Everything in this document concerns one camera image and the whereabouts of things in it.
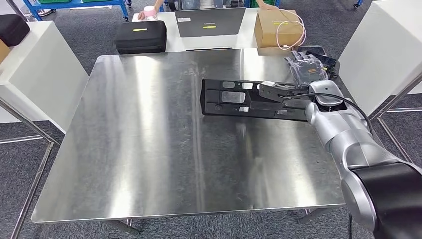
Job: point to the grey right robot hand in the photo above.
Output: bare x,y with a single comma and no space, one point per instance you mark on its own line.
306,71

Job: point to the long black plastic part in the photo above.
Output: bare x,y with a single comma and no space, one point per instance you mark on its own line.
214,99

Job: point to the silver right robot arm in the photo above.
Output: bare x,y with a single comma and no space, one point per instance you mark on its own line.
349,132

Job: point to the stainless steel workbench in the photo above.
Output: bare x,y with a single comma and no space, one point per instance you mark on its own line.
132,132

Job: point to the white block table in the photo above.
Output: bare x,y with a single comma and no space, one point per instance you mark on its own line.
39,72
379,49

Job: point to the steel side table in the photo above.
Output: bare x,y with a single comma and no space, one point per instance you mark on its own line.
395,99

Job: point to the grey laptop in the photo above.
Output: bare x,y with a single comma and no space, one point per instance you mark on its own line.
211,19

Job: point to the white desk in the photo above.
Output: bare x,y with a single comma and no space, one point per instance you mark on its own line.
171,43

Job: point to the pink cup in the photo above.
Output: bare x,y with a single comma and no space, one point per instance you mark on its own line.
150,11

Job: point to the black zip case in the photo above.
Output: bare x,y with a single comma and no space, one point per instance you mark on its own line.
13,29
141,39

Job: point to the small brown cardboard box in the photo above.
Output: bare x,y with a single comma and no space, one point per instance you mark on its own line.
3,51

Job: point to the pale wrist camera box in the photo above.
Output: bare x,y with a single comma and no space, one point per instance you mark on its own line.
268,84

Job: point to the steel table frame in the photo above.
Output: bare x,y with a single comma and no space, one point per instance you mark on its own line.
33,184

